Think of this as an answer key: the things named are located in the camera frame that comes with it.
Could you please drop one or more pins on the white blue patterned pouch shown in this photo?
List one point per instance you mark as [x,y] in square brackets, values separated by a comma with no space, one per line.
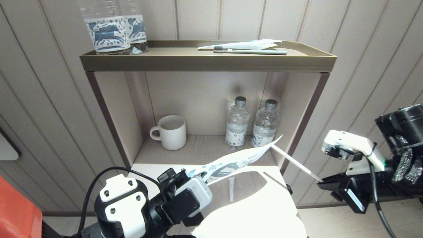
[238,162]

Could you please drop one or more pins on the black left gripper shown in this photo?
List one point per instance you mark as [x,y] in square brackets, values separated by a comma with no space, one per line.
[172,180]

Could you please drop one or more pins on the pale toothbrush grey bristles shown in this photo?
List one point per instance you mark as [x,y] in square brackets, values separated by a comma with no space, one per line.
[294,162]

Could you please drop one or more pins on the large deer-label water bottle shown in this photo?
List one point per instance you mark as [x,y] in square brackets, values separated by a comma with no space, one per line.
[105,33]
[138,29]

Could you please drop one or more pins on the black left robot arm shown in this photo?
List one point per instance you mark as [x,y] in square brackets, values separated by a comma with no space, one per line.
[119,205]

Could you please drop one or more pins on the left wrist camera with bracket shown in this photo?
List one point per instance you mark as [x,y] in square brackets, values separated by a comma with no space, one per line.
[191,198]

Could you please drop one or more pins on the brown open shelf unit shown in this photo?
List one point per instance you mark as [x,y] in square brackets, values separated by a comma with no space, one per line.
[205,62]

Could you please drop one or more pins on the small grey-cap water bottle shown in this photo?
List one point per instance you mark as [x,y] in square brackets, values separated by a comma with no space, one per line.
[237,132]
[264,132]

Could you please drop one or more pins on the white paper wrapper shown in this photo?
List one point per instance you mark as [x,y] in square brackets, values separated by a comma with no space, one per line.
[251,44]

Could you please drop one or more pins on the black table corner fitting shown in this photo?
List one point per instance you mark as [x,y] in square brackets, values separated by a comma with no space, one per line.
[289,189]

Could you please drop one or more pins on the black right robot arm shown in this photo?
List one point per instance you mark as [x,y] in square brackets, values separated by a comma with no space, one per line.
[403,125]

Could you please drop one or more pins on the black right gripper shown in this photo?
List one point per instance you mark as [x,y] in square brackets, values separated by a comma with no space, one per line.
[355,196]

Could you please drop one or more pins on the white ribbed mug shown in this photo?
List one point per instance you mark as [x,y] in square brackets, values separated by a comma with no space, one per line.
[172,132]

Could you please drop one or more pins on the grey-green toothbrush dark bristles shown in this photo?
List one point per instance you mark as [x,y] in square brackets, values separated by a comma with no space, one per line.
[257,52]

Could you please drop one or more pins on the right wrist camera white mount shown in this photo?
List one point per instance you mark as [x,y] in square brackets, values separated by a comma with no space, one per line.
[350,142]

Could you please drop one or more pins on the white rounded wall fixture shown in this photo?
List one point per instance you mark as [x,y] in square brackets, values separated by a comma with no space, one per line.
[8,148]

